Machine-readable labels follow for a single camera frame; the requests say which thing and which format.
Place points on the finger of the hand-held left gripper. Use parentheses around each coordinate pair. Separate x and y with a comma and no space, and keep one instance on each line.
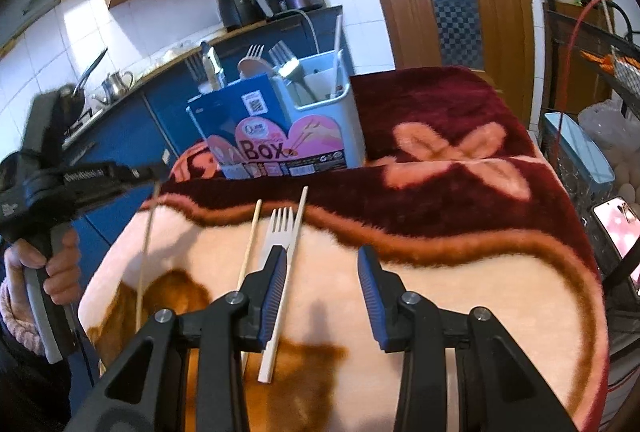
(147,172)

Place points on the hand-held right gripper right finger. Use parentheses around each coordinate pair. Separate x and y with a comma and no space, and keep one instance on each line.
(372,297)

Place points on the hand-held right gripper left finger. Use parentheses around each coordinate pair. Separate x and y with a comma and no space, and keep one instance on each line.
(272,297)

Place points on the white chopstick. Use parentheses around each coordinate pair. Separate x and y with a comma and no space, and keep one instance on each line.
(336,57)
(285,312)

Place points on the wooden chopstick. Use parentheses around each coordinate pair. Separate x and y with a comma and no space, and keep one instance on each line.
(145,252)
(248,242)

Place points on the white plastic fork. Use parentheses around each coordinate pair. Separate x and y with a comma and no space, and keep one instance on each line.
(280,227)

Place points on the wide steel knife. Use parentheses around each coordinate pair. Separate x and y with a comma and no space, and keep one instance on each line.
(211,64)

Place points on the blue chopsticks box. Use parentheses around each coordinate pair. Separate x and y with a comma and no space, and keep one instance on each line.
(300,127)

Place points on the all-steel fork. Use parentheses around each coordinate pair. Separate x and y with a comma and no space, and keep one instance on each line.
(286,62)

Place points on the person's left forearm pink sleeve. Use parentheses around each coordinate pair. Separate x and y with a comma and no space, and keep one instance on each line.
(22,317)

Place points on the person's left hand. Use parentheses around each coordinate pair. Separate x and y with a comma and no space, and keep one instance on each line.
(62,277)

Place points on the blue base cabinets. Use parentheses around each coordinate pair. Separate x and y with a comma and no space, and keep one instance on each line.
(165,112)

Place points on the floral pink maroon blanket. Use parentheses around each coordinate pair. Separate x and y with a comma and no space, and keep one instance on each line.
(400,237)

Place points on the steel kettle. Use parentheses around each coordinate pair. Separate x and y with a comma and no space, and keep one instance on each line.
(116,87)

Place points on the black air fryer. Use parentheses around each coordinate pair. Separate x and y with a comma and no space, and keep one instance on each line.
(239,7)

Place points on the person's dark clothing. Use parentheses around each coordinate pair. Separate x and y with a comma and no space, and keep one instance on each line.
(30,392)

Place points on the clear bin blue lid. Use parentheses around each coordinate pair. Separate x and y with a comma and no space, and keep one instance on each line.
(580,157)

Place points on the smartphone on stand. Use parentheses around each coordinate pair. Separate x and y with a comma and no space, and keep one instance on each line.
(620,224)

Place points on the pile of white eggs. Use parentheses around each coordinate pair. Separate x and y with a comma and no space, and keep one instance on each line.
(627,182)

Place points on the wooden door glass panel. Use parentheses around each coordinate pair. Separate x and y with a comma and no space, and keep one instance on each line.
(450,2)

